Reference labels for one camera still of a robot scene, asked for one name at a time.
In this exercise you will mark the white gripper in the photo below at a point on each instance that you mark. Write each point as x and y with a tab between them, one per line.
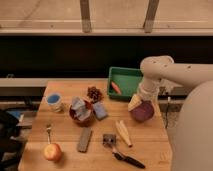
147	90

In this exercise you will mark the grey eraser block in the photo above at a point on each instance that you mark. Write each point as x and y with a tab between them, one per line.
84	140

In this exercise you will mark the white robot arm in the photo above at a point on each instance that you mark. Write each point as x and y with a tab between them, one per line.
193	140

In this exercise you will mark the green plastic tray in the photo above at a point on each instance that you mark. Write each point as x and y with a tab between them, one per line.
127	79

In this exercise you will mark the purple plate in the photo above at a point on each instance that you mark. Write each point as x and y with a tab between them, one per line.
143	112

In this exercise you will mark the orange carrot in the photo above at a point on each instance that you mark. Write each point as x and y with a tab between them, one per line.
116	88

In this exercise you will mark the dark pine cone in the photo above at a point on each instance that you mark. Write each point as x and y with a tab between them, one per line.
94	94

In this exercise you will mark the red apple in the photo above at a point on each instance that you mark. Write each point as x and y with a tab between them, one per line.
52	152

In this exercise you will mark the black object at left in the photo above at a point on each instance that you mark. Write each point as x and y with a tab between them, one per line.
8	128

